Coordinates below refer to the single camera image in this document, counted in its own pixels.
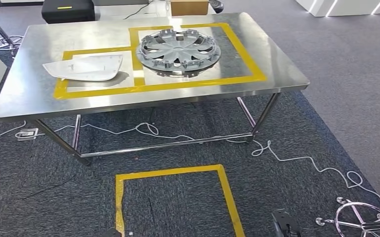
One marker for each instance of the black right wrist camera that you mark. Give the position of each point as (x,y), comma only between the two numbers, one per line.
(284,225)

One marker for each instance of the stainless steel workbench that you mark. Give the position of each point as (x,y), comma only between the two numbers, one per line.
(29,88)

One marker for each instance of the floor power socket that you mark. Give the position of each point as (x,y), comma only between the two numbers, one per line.
(27,134)

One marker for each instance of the black hard case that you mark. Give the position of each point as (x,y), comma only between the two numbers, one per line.
(68,14)

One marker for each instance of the grey wheel hubcap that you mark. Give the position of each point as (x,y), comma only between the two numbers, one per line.
(178,49)

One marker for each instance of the white plastic part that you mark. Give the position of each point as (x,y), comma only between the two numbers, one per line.
(85,68)

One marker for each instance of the yellow workbench tape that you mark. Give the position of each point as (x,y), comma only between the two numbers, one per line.
(138,65)

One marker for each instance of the white desk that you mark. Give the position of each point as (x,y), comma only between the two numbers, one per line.
(111,13)

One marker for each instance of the cardboard box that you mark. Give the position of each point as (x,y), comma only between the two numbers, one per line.
(189,8)

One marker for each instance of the yellow floor tape square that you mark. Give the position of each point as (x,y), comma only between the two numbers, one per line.
(170,171)

